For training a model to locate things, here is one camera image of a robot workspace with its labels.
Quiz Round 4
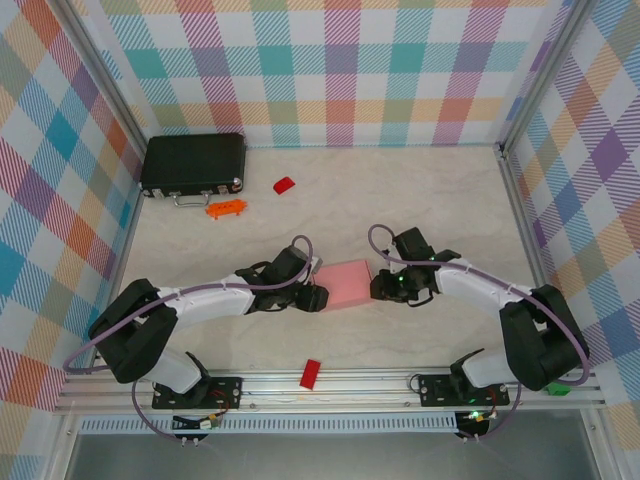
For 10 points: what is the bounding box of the pink paper box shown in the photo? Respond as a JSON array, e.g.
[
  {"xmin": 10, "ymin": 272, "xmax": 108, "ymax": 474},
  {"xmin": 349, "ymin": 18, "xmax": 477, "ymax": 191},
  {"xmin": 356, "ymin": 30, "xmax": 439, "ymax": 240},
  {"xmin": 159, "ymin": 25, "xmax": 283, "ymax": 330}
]
[{"xmin": 313, "ymin": 258, "xmax": 376, "ymax": 314}]

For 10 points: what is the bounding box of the red rectangular block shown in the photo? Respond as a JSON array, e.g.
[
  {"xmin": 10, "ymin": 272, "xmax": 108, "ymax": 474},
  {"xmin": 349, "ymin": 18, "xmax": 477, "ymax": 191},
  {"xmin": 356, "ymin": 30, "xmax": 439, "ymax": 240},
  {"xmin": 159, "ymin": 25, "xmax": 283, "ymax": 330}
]
[{"xmin": 298, "ymin": 357, "xmax": 322, "ymax": 390}]

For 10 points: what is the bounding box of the orange plastic toy part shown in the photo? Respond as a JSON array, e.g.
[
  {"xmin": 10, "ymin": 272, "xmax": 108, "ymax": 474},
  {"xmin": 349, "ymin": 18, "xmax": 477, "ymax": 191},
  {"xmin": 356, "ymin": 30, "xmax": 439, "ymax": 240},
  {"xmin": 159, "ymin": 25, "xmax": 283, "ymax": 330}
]
[{"xmin": 205, "ymin": 198, "xmax": 249, "ymax": 218}]

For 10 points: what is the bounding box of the black briefcase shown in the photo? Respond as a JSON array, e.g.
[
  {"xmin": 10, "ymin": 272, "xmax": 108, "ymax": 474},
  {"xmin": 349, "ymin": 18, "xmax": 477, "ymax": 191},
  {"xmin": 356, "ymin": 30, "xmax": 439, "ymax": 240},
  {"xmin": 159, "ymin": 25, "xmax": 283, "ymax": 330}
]
[{"xmin": 138, "ymin": 132, "xmax": 248, "ymax": 209}]

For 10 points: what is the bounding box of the grey metal plate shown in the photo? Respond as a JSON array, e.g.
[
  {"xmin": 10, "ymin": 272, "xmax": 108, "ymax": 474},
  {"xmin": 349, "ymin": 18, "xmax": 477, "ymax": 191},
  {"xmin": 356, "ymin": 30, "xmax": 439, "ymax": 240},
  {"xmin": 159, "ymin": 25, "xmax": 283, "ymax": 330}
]
[{"xmin": 64, "ymin": 432, "xmax": 601, "ymax": 480}]

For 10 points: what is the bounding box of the wide aluminium rail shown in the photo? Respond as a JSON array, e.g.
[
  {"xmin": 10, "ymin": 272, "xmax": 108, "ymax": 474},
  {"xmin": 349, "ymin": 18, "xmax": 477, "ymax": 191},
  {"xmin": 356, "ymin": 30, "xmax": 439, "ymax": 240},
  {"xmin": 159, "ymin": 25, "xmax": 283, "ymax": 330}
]
[{"xmin": 53, "ymin": 366, "xmax": 607, "ymax": 415}]

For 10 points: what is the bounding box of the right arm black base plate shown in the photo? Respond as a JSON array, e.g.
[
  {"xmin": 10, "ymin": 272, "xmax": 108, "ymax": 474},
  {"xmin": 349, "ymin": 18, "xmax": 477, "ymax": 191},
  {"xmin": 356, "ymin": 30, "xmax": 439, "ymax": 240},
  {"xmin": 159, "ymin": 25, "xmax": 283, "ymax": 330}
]
[{"xmin": 416, "ymin": 372, "xmax": 512, "ymax": 408}]

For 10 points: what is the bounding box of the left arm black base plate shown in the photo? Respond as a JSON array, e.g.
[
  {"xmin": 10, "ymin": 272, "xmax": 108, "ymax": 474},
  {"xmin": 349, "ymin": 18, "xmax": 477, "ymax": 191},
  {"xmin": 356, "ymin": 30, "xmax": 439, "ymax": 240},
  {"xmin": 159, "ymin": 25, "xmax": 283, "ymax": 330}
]
[{"xmin": 151, "ymin": 375, "xmax": 245, "ymax": 412}]

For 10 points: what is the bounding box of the white slotted cable duct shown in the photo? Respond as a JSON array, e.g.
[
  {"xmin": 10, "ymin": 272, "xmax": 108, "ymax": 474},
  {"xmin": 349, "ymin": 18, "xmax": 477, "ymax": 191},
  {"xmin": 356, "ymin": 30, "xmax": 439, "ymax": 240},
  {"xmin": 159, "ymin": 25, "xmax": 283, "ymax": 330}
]
[{"xmin": 78, "ymin": 412, "xmax": 460, "ymax": 435}]

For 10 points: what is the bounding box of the narrow aluminium side rail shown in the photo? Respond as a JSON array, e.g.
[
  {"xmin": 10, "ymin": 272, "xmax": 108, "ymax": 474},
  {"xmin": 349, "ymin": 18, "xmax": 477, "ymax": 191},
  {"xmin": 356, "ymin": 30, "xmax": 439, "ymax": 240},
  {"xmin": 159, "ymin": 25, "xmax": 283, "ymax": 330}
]
[
  {"xmin": 88, "ymin": 144, "xmax": 151, "ymax": 375},
  {"xmin": 497, "ymin": 143, "xmax": 572, "ymax": 370}
]

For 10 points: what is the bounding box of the wire connector with green light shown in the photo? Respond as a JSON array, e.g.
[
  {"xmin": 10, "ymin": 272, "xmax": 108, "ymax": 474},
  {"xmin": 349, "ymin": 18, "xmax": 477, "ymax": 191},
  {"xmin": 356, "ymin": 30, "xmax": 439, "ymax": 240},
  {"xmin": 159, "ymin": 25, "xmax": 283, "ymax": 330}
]
[{"xmin": 457, "ymin": 408, "xmax": 499, "ymax": 426}]

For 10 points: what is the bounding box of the yellow white wire connector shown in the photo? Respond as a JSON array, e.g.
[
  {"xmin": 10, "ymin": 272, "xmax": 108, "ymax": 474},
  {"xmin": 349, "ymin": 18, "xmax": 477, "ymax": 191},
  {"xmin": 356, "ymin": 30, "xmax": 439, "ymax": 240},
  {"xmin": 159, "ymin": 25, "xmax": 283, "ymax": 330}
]
[{"xmin": 172, "ymin": 412, "xmax": 224, "ymax": 434}]

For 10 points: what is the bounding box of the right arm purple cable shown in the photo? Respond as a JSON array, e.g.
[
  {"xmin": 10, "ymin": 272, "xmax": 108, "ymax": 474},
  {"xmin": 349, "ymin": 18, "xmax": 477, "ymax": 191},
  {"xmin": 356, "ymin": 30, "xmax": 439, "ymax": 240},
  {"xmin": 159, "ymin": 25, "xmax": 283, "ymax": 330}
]
[{"xmin": 367, "ymin": 223, "xmax": 592, "ymax": 444}]

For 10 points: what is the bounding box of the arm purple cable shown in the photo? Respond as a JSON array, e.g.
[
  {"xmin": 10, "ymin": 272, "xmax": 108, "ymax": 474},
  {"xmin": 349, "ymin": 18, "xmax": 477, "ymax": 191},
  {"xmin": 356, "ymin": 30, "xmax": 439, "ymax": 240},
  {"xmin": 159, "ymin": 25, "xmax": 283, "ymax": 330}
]
[
  {"xmin": 367, "ymin": 223, "xmax": 592, "ymax": 444},
  {"xmin": 62, "ymin": 234, "xmax": 316, "ymax": 444}
]

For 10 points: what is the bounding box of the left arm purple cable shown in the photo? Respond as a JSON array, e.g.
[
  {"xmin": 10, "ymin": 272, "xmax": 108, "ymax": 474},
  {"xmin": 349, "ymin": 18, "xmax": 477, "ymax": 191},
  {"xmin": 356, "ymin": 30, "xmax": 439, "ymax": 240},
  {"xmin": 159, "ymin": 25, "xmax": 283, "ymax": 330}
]
[{"xmin": 62, "ymin": 234, "xmax": 316, "ymax": 444}]

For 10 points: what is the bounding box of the aluminium frame post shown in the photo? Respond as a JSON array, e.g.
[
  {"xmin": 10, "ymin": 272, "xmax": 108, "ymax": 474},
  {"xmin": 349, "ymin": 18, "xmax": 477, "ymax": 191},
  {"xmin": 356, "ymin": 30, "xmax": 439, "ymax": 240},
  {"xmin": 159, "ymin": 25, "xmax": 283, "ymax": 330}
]
[
  {"xmin": 54, "ymin": 0, "xmax": 154, "ymax": 151},
  {"xmin": 497, "ymin": 0, "xmax": 601, "ymax": 156}
]

